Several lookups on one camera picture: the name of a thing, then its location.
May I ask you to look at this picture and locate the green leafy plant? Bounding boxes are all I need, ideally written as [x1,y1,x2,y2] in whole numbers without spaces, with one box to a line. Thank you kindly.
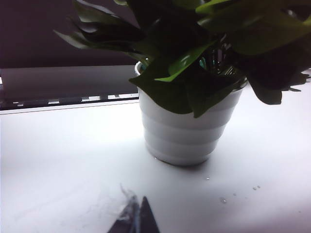
[53,0,311,119]

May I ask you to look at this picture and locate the white ribbed plant pot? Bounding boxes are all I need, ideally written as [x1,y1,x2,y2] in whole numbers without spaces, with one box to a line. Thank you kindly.
[134,60,248,167]

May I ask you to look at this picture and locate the dark purple desk partition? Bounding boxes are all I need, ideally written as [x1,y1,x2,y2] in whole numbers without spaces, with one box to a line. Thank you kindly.
[0,0,146,70]

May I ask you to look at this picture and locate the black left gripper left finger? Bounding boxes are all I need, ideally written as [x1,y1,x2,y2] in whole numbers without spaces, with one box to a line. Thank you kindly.
[106,184,141,233]

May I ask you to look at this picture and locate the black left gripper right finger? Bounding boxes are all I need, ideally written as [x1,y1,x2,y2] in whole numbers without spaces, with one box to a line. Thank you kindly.
[139,196,161,233]

